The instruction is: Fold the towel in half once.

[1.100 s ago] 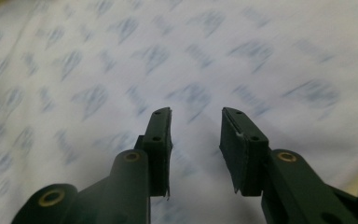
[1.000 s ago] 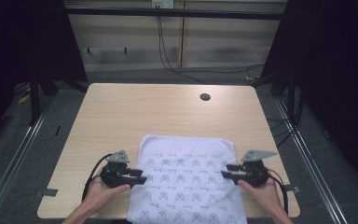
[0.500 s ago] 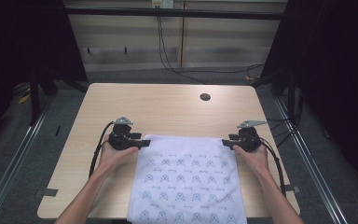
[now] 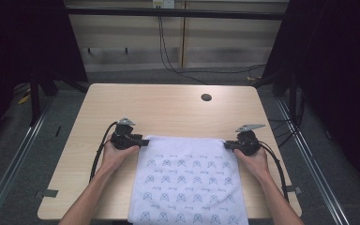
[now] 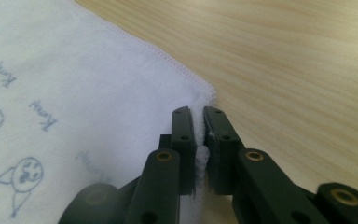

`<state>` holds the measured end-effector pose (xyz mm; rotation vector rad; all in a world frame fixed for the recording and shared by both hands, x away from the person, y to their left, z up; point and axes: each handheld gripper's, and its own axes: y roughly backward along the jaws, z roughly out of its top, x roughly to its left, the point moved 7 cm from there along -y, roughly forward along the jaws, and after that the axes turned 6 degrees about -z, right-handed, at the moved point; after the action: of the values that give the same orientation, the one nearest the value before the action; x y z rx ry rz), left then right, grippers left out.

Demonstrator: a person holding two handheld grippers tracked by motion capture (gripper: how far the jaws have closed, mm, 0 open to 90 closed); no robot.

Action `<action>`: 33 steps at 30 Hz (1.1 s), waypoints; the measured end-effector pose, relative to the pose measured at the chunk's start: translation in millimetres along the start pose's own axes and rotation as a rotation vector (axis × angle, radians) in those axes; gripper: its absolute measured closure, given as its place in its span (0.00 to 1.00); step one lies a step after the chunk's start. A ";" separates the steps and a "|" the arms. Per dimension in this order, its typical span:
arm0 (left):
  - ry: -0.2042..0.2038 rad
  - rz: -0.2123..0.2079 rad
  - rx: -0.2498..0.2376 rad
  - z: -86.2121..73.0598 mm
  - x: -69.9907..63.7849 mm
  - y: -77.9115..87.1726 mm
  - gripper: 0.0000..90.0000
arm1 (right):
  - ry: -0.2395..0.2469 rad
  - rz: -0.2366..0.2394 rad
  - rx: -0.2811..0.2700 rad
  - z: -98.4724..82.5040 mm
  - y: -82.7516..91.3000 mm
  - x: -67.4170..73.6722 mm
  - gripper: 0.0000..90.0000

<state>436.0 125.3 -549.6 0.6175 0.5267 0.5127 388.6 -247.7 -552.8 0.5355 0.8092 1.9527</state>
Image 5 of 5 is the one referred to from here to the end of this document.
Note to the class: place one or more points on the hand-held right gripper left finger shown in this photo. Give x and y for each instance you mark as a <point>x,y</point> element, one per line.
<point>183,146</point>

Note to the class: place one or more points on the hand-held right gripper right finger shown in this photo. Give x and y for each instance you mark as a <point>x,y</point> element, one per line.
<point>222,149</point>

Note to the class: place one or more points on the pale lilac printed cloth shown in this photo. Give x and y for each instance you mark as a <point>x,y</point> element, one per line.
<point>84,105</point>

